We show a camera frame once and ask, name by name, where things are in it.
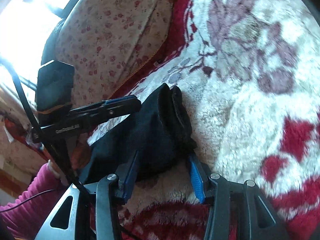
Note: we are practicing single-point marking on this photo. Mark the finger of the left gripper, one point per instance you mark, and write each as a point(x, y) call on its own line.
point(102, 117)
point(106, 105)

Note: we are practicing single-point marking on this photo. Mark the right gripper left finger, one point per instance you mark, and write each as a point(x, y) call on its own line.
point(127, 174)

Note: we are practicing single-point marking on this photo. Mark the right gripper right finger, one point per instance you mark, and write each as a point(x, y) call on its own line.
point(199, 177)

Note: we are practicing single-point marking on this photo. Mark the black pants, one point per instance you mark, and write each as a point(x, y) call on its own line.
point(160, 132)

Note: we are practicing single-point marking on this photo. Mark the magenta sleeve forearm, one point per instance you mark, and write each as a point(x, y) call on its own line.
point(23, 218)

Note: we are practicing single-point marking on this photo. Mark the floral pink quilt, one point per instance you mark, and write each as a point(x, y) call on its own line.
point(107, 40)

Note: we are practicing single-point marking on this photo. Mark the window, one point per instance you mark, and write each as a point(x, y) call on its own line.
point(25, 27)

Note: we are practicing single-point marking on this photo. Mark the red white plush blanket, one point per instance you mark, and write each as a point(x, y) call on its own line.
point(249, 74)

